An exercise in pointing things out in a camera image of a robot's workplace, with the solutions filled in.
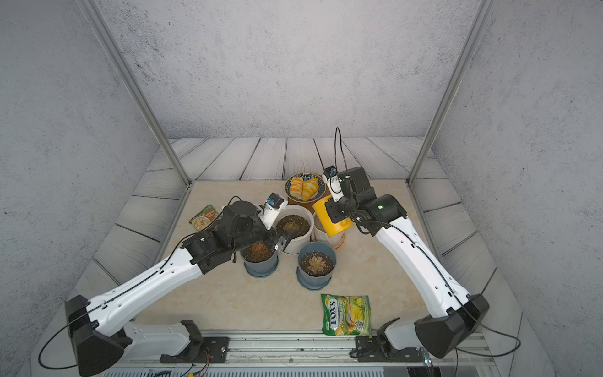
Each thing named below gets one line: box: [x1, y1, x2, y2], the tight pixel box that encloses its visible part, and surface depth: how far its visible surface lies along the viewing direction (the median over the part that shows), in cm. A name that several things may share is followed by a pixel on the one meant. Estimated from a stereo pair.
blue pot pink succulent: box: [296, 241, 337, 291], surface depth 86 cm
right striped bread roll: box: [301, 177, 320, 202], surface depth 113 cm
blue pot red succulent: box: [240, 241, 279, 279], surface depth 86 cm
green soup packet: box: [188, 204, 221, 232], surface depth 107 cm
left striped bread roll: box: [289, 176, 304, 198], surface depth 116 cm
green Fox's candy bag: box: [321, 293, 373, 338], surface depth 80 cm
